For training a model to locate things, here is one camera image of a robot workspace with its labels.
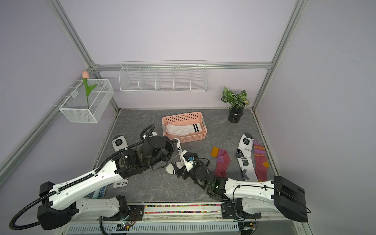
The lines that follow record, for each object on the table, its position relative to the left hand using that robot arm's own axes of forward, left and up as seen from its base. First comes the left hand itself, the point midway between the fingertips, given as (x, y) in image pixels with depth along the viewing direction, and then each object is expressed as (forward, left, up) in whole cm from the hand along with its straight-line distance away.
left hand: (180, 141), depth 66 cm
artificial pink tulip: (+37, +52, +4) cm, 64 cm away
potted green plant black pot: (+30, -36, -6) cm, 48 cm away
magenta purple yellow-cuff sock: (+1, -25, -28) cm, 38 cm away
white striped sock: (-2, +8, -28) cm, 29 cm away
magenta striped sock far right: (-2, -48, -28) cm, 56 cm away
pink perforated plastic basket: (+37, -3, -27) cm, 46 cm away
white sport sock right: (+4, -40, -29) cm, 50 cm away
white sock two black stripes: (+27, +1, -28) cm, 39 cm away
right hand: (-3, +1, -10) cm, 10 cm away
